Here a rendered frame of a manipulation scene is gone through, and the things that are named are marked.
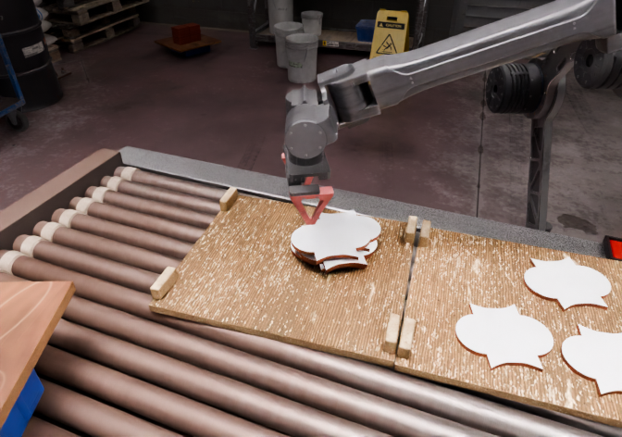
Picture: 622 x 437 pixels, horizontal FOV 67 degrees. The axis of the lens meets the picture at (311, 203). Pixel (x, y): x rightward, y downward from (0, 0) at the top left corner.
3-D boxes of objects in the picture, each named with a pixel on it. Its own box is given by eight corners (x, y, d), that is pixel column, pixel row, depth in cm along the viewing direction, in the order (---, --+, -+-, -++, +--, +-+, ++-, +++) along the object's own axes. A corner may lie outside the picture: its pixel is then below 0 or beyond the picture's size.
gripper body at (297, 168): (289, 185, 73) (287, 143, 69) (283, 154, 81) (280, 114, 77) (330, 181, 74) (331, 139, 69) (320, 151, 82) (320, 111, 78)
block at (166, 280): (169, 276, 84) (167, 265, 83) (179, 279, 84) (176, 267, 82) (151, 300, 80) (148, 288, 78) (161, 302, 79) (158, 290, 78)
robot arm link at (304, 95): (322, 81, 72) (285, 82, 72) (325, 100, 67) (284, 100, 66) (322, 123, 76) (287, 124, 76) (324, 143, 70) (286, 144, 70)
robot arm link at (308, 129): (369, 111, 74) (352, 60, 69) (380, 145, 64) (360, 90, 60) (299, 137, 76) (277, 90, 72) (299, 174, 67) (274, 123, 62)
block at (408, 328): (402, 328, 75) (404, 316, 73) (414, 330, 74) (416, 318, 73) (396, 358, 70) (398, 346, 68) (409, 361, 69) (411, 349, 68)
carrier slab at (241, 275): (233, 199, 107) (232, 193, 106) (416, 230, 98) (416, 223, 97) (149, 311, 80) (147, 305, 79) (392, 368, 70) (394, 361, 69)
